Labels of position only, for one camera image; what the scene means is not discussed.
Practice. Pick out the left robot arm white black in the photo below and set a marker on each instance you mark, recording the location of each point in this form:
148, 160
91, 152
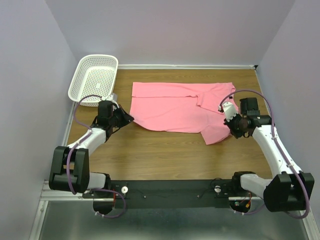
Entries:
70, 168

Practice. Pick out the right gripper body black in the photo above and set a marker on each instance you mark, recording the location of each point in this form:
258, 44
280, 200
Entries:
235, 126

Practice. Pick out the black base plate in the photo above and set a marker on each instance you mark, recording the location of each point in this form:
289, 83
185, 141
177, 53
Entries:
173, 194

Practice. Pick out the pink t shirt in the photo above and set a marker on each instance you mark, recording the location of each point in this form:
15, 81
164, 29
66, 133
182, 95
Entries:
181, 108

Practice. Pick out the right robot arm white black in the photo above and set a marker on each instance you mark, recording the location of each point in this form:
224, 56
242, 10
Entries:
290, 188

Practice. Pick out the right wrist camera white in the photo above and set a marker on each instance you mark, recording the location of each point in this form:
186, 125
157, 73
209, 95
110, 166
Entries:
229, 110

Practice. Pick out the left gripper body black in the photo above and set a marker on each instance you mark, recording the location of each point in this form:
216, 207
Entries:
114, 118

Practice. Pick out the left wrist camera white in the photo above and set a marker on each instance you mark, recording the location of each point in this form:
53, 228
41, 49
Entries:
113, 98

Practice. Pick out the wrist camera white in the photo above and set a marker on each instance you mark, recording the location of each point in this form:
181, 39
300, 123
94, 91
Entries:
113, 98
229, 110

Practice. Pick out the white plastic laundry basket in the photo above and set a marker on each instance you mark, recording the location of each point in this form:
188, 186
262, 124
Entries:
94, 79

